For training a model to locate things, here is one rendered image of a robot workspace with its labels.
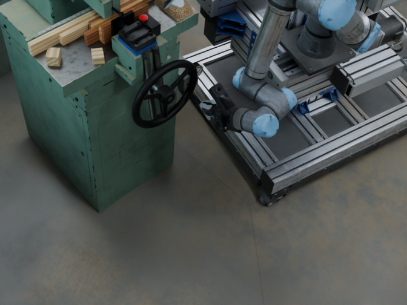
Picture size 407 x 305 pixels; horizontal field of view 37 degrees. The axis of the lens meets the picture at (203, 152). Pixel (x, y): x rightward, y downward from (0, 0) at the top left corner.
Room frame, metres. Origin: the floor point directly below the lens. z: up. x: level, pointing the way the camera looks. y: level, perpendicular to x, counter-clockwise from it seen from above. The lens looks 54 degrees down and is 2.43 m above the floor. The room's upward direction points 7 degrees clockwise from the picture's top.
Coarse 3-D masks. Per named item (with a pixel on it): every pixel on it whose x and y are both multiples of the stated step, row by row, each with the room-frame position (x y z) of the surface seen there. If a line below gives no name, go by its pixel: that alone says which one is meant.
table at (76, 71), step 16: (160, 16) 1.70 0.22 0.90; (192, 16) 1.73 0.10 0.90; (160, 32) 1.62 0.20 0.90; (176, 32) 1.67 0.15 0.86; (64, 48) 1.48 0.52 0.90; (80, 48) 1.49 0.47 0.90; (32, 64) 1.44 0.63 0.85; (64, 64) 1.41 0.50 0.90; (80, 64) 1.42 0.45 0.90; (112, 64) 1.46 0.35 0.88; (48, 80) 1.37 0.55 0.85; (64, 80) 1.34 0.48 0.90; (80, 80) 1.36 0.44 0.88; (128, 80) 1.41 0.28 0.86; (64, 96) 1.31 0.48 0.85
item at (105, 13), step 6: (84, 0) 1.66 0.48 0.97; (90, 0) 1.63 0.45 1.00; (96, 0) 1.61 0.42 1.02; (102, 0) 1.60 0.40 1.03; (108, 0) 1.60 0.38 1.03; (114, 0) 1.61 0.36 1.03; (90, 6) 1.63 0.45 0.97; (96, 6) 1.61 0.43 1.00; (102, 6) 1.58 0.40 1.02; (108, 6) 1.59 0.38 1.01; (114, 6) 1.61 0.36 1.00; (120, 6) 1.63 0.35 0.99; (102, 12) 1.59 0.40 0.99; (108, 12) 1.59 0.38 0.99; (114, 12) 1.61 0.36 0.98
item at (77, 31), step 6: (150, 0) 1.78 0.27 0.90; (90, 18) 1.60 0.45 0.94; (78, 24) 1.57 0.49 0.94; (84, 24) 1.57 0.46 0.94; (66, 30) 1.53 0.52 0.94; (72, 30) 1.53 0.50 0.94; (78, 30) 1.54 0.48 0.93; (84, 30) 1.56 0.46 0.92; (60, 36) 1.50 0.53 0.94; (66, 36) 1.51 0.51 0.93; (72, 36) 1.52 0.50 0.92; (78, 36) 1.54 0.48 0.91; (60, 42) 1.51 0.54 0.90; (66, 42) 1.50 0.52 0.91
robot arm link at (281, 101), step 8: (264, 88) 1.38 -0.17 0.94; (272, 88) 1.38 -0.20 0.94; (288, 88) 1.39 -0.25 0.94; (256, 96) 1.36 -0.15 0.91; (264, 96) 1.35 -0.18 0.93; (272, 96) 1.35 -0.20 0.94; (280, 96) 1.35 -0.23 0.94; (288, 96) 1.35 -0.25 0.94; (264, 104) 1.32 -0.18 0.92; (272, 104) 1.32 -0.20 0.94; (280, 104) 1.32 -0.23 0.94; (288, 104) 1.33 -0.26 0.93; (280, 112) 1.30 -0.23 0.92; (288, 112) 1.33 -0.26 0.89
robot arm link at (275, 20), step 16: (272, 0) 1.46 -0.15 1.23; (288, 0) 1.44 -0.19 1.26; (272, 16) 1.45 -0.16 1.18; (288, 16) 1.46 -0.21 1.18; (272, 32) 1.43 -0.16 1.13; (256, 48) 1.43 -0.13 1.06; (272, 48) 1.43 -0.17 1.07; (256, 64) 1.41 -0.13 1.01; (240, 80) 1.41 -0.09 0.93; (256, 80) 1.40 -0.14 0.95
